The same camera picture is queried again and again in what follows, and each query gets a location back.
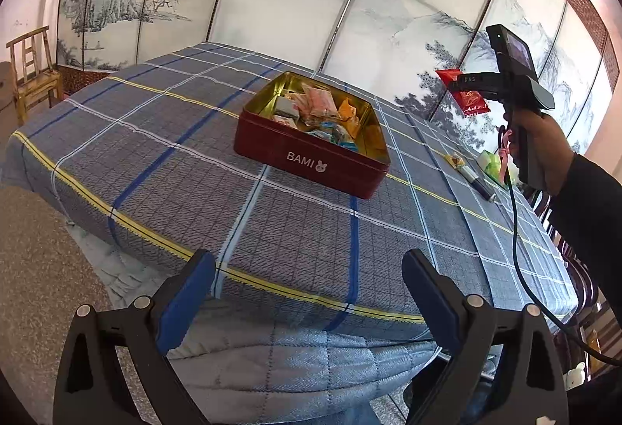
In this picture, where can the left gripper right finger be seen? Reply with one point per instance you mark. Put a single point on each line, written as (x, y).
(502, 366)

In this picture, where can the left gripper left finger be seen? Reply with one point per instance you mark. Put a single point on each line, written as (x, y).
(91, 388)

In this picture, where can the red snack packet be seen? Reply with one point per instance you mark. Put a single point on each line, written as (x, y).
(469, 101)

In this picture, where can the orange snack packet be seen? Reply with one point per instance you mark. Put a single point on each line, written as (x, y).
(353, 118)

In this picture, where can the blue candy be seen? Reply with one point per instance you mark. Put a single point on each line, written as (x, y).
(336, 135)

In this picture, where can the clear pink snack packet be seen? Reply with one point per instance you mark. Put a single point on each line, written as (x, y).
(314, 103)

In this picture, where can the right forearm dark sleeve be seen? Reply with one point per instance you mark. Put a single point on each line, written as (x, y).
(587, 214)

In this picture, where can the right hand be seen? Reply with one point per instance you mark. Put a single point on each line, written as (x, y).
(549, 143)

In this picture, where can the pink ribbon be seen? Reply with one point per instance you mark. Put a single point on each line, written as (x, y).
(503, 153)

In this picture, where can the green tissue pack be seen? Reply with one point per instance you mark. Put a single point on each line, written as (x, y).
(491, 164)

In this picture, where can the yellow wrapped candy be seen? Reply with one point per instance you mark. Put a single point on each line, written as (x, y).
(455, 161)

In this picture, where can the dark wooden chair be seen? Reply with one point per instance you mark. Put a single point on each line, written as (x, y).
(549, 241)

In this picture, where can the painted folding screen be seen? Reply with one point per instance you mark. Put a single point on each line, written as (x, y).
(392, 48)

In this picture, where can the light blue quilted cover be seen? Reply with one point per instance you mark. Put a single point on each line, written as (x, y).
(240, 368)

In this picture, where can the red gold tin box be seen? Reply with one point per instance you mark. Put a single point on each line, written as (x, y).
(271, 130)

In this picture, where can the blue plaid tablecloth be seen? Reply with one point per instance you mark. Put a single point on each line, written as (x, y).
(144, 160)

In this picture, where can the light wooden chair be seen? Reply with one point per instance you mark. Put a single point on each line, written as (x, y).
(35, 76)

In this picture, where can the round stone disc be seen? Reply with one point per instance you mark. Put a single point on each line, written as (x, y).
(6, 85)

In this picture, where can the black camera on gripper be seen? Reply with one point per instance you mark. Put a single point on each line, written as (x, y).
(512, 53)

